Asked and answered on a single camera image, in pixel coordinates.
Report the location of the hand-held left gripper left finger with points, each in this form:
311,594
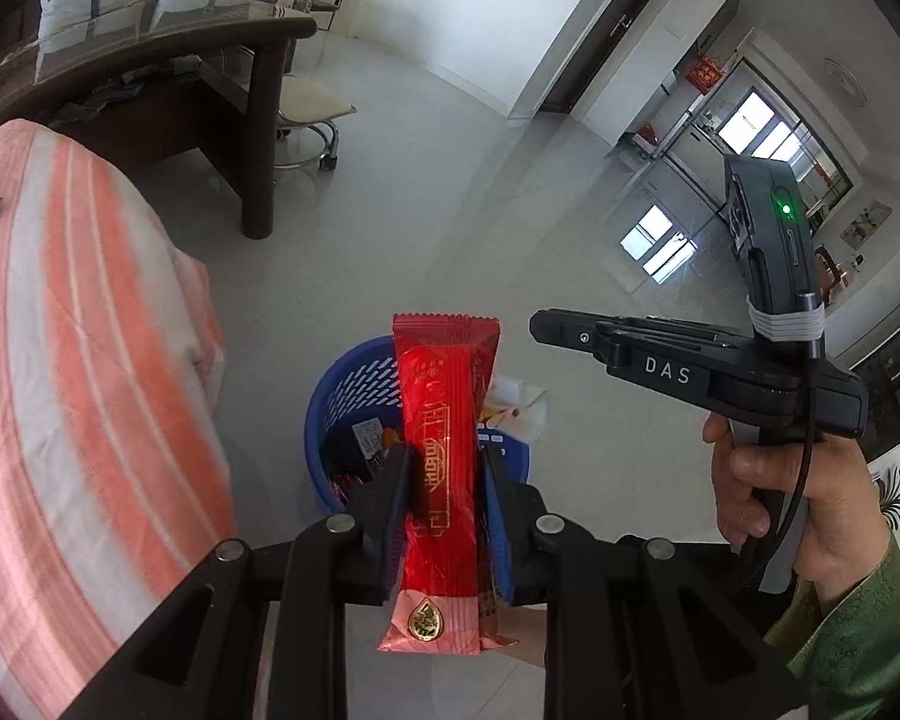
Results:
390,532

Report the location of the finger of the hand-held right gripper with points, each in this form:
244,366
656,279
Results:
562,330
690,330

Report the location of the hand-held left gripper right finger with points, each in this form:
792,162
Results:
496,540

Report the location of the red long snack packet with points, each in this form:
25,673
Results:
442,420

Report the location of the blue plastic basket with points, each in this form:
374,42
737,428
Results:
352,382

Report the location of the person's right forearm green sleeve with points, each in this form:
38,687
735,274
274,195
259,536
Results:
847,637

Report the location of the person's right hand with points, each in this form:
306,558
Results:
844,510

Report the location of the white paper wrapper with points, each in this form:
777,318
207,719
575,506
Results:
521,405

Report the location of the round ceiling lamp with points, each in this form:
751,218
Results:
844,82

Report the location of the dark tall door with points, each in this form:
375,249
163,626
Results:
615,22

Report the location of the orange striped tablecloth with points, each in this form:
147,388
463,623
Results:
82,390

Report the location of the cream swivel stool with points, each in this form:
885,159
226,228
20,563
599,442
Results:
307,101

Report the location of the dark glass-top desk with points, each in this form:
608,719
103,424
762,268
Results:
262,127

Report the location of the framed wall picture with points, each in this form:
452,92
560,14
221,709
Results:
866,223

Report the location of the red wall decoration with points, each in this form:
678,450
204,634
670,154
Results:
705,73

